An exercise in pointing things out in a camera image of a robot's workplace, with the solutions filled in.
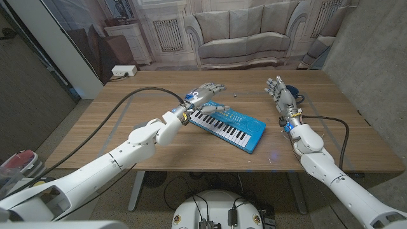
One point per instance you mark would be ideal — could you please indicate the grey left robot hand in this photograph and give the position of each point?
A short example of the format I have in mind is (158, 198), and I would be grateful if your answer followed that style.
(202, 93)

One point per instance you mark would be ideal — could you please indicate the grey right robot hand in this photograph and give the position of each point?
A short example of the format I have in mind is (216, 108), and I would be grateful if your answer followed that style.
(286, 100)

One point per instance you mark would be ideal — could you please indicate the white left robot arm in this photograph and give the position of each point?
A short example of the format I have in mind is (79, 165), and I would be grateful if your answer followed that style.
(105, 168)

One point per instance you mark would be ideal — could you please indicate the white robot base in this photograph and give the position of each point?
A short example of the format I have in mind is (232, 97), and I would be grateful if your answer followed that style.
(216, 203)

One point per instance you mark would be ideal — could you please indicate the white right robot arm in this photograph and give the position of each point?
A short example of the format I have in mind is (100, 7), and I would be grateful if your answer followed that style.
(343, 186)

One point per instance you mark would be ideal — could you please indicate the blue toy piano keyboard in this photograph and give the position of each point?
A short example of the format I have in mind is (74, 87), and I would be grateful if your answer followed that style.
(248, 127)

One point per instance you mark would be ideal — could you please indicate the dark blue mug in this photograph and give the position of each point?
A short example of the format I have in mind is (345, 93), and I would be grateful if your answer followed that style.
(294, 90)

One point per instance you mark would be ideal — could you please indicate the printed living room backdrop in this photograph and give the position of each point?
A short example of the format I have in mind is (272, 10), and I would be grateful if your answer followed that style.
(241, 35)

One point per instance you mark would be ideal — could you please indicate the white power strip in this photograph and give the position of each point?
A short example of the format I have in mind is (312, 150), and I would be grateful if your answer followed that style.
(124, 70)

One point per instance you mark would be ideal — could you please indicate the grey table leg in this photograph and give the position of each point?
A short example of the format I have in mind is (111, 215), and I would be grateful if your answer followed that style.
(298, 194)
(136, 191)

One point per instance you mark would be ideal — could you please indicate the yellow and black tool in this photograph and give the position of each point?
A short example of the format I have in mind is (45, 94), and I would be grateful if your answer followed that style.
(39, 183)

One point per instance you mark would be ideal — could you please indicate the plastic container with red contents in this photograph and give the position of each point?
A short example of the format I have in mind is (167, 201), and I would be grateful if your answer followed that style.
(23, 160)

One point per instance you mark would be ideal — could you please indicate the clear plastic box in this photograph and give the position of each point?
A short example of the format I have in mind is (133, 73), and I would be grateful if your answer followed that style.
(8, 179)

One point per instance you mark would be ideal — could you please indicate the white wall column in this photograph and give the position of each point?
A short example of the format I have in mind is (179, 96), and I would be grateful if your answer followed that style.
(63, 47)

